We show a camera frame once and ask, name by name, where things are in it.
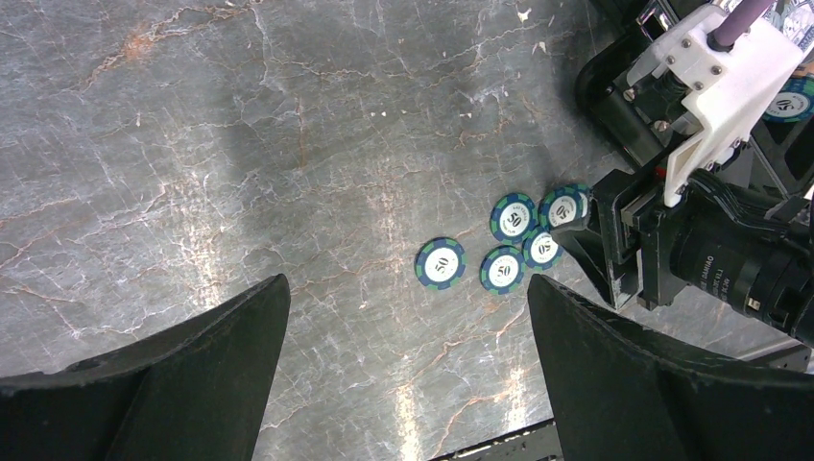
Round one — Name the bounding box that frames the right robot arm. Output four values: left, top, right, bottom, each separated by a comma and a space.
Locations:
552, 170, 813, 345

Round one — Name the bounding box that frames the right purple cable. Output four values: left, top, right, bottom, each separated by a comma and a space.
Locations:
706, 0, 780, 52

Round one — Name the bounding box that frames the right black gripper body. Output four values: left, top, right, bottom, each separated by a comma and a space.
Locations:
587, 168, 689, 310

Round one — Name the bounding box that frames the teal chip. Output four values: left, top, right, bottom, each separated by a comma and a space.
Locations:
414, 236, 467, 291
572, 183, 590, 218
538, 184, 581, 230
762, 75, 813, 123
479, 245, 525, 295
489, 192, 539, 245

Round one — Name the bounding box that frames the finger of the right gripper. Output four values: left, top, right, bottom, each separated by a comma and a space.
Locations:
551, 216, 620, 305

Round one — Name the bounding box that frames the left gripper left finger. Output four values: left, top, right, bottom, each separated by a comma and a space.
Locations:
1, 275, 291, 460

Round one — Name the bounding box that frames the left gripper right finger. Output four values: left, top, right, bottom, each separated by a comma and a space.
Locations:
527, 275, 813, 460

